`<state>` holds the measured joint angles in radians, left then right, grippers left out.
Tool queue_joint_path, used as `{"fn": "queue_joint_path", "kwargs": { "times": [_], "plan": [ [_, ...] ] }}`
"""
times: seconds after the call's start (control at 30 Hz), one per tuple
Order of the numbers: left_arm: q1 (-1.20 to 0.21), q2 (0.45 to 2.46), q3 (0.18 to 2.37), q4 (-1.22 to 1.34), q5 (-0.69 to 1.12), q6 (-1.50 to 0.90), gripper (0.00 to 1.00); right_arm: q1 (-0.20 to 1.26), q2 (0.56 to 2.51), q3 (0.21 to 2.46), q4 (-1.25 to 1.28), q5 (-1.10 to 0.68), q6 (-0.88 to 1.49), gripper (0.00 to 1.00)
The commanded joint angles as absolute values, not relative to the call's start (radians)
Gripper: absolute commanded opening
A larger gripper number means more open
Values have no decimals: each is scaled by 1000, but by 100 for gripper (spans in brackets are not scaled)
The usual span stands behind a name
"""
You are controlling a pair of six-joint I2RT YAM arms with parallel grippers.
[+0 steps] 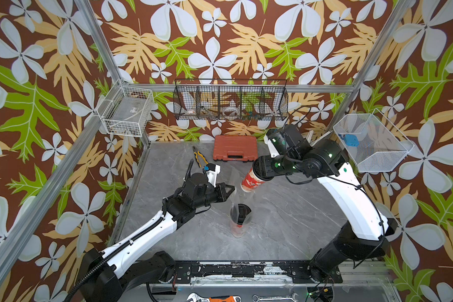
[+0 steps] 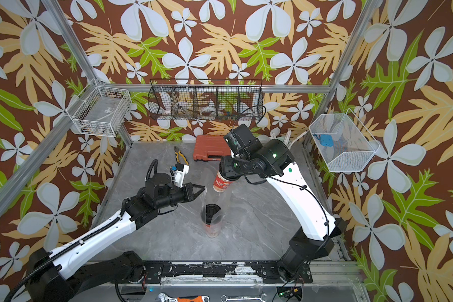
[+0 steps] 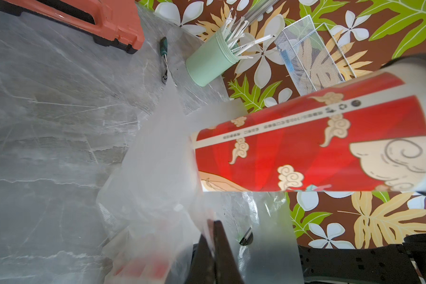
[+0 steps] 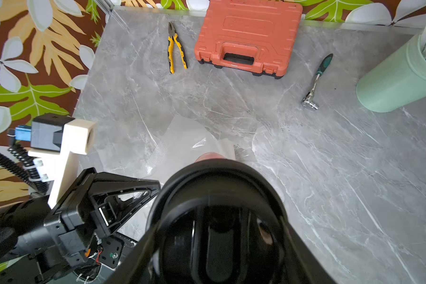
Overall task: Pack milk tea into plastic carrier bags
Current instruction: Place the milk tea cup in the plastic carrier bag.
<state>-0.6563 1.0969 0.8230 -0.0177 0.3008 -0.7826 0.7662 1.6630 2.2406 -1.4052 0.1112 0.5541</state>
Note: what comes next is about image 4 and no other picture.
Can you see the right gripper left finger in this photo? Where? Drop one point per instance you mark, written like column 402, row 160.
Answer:
column 138, row 267

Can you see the clear plastic carrier bag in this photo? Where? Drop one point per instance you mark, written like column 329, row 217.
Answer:
column 176, row 144

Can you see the red plastic tool case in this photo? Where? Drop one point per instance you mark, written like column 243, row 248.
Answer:
column 253, row 36

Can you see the mint green cup holder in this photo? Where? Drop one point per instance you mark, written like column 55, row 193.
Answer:
column 397, row 81

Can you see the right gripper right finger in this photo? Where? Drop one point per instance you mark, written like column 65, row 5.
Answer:
column 300, row 265

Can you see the red milk tea cup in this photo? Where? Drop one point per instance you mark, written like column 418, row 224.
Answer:
column 217, row 222

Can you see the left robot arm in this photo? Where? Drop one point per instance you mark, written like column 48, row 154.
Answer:
column 21, row 270

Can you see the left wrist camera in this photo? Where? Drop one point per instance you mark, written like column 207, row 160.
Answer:
column 49, row 150

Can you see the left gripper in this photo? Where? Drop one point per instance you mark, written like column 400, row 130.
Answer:
column 80, row 232

